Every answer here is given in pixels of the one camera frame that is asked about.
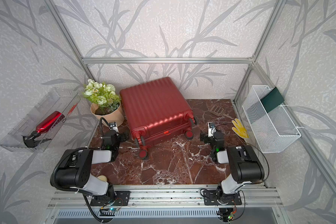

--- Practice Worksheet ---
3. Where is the red hard-shell suitcase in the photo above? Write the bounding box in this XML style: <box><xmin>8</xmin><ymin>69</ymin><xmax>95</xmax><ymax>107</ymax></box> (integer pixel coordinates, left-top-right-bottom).
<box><xmin>119</xmin><ymin>77</ymin><xmax>197</xmax><ymax>159</ymax></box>

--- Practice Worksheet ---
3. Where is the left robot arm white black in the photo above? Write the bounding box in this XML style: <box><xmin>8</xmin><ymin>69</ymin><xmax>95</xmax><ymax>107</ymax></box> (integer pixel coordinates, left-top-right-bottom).
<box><xmin>50</xmin><ymin>118</ymin><xmax>129</xmax><ymax>224</ymax></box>

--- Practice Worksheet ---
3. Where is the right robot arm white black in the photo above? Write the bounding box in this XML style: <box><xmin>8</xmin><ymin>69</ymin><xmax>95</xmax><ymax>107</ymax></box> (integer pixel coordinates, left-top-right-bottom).
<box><xmin>200</xmin><ymin>132</ymin><xmax>265</xmax><ymax>206</ymax></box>

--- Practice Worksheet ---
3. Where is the brown slotted spatula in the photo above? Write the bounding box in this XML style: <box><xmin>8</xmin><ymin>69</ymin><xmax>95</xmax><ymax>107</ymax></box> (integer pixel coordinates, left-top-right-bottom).
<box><xmin>209</xmin><ymin>105</ymin><xmax>234</xmax><ymax>119</ymax></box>

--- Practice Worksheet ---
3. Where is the yellow rubber glove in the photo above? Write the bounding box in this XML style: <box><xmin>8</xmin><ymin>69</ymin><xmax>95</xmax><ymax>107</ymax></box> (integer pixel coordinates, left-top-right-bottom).
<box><xmin>232</xmin><ymin>118</ymin><xmax>249</xmax><ymax>139</ymax></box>

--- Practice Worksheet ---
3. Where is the potted white flower plant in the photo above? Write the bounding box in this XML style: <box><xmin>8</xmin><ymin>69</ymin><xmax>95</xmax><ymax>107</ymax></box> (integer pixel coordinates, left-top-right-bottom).
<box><xmin>83</xmin><ymin>79</ymin><xmax>125</xmax><ymax>126</ymax></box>

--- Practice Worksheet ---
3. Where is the cream tape roll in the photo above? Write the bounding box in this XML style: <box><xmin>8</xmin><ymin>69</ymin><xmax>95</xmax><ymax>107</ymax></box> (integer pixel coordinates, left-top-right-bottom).
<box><xmin>97</xmin><ymin>175</ymin><xmax>108</xmax><ymax>182</ymax></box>

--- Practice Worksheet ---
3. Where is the dark green card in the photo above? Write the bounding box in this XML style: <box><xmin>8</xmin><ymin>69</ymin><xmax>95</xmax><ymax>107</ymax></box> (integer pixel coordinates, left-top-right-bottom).
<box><xmin>260</xmin><ymin>87</ymin><xmax>285</xmax><ymax>113</ymax></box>

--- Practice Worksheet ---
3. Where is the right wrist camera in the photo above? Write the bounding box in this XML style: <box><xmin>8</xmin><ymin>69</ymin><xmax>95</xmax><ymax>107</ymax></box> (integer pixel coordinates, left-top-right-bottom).
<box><xmin>208</xmin><ymin>122</ymin><xmax>216</xmax><ymax>137</ymax></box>

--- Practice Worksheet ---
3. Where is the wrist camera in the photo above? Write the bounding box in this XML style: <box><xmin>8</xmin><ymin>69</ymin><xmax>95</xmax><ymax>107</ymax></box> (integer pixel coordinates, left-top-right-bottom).
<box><xmin>109</xmin><ymin>122</ymin><xmax>119</xmax><ymax>132</ymax></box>
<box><xmin>208</xmin><ymin>122</ymin><xmax>216</xmax><ymax>137</ymax></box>

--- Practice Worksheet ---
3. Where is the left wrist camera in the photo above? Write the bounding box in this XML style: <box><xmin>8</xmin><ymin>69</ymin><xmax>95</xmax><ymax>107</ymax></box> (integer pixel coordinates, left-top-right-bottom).
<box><xmin>109</xmin><ymin>122</ymin><xmax>119</xmax><ymax>132</ymax></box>

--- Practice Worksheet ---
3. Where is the white wire mesh basket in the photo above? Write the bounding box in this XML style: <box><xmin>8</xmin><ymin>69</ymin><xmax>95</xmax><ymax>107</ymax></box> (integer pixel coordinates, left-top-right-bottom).
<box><xmin>242</xmin><ymin>85</ymin><xmax>301</xmax><ymax>154</ymax></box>

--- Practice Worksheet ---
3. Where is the red bottle with black handle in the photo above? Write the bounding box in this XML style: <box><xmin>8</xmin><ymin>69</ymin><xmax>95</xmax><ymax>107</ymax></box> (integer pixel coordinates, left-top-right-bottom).
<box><xmin>23</xmin><ymin>111</ymin><xmax>66</xmax><ymax>148</ymax></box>

